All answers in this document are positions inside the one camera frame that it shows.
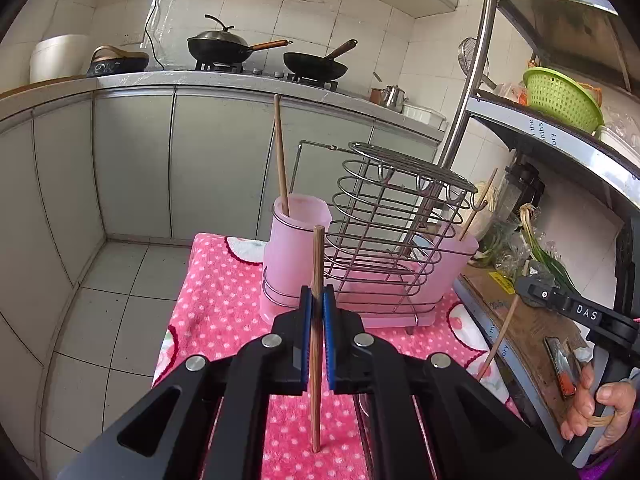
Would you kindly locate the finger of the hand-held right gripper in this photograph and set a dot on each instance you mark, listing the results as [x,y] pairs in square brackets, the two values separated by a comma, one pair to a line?
[555,302]

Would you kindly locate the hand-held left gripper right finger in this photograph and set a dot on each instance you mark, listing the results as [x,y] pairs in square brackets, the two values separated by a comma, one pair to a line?
[329,330]

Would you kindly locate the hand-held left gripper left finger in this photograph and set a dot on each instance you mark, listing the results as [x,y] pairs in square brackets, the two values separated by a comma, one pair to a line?
[304,330]

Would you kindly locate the light wooden chopstick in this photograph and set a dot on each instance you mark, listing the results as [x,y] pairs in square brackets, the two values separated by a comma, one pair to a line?
[477,205]
[500,335]

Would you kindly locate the pink plastic utensil cup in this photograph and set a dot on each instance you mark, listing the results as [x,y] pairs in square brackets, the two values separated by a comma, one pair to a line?
[295,260]
[452,265]

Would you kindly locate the brown wooden chopstick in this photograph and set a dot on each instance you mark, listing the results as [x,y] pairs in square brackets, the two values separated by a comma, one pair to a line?
[281,160]
[316,260]

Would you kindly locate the person's right hand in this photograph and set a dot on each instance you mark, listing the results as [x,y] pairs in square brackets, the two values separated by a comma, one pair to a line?
[612,405]

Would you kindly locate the brown cardboard sheet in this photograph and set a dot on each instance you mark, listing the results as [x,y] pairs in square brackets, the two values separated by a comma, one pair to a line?
[530,330]

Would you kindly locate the green onions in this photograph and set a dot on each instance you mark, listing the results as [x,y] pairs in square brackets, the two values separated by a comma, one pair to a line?
[537,250]

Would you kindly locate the pink plastic drip tray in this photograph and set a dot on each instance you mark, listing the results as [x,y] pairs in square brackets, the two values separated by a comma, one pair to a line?
[385,317]

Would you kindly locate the small metal lighter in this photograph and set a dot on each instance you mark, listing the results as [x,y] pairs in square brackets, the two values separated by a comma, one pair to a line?
[560,365]

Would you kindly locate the clear bag of greens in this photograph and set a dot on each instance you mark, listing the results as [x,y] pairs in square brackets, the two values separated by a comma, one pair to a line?
[495,250]

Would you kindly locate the pink polka dot cloth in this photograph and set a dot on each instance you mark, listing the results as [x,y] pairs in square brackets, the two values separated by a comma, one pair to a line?
[220,290]

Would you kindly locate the black blender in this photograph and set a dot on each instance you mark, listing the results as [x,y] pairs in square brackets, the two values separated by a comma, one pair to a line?
[520,190]

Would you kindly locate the metal shelf rack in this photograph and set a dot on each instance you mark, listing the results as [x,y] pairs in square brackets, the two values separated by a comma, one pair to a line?
[550,140]

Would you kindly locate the green plastic basket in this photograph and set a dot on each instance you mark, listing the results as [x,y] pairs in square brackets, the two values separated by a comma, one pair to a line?
[560,97]

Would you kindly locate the white rectangular container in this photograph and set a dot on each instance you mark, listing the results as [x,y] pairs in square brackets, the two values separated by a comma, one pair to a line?
[422,114]

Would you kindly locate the grey kitchen cabinets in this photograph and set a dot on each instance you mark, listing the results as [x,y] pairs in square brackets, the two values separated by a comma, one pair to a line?
[140,160]

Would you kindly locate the brown cup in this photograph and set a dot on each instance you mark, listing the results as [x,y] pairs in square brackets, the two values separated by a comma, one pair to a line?
[375,95]

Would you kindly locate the steel kettle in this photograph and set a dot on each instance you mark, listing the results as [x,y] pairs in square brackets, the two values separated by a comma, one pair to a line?
[394,96]

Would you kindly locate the metal strainer ladle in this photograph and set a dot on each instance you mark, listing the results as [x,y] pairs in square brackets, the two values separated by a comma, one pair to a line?
[472,57]

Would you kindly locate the gas stove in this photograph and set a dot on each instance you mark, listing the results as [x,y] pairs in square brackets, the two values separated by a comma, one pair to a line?
[260,74]

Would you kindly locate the black wok without lid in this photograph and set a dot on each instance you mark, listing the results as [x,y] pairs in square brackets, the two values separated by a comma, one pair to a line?
[315,65]

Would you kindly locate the black wok with lid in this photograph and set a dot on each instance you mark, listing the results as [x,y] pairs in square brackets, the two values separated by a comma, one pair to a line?
[217,45]

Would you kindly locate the black induction cooker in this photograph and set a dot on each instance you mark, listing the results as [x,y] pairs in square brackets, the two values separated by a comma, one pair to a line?
[117,64]

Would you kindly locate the white rice cooker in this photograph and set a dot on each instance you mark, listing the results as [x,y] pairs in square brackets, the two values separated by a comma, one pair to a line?
[55,57]

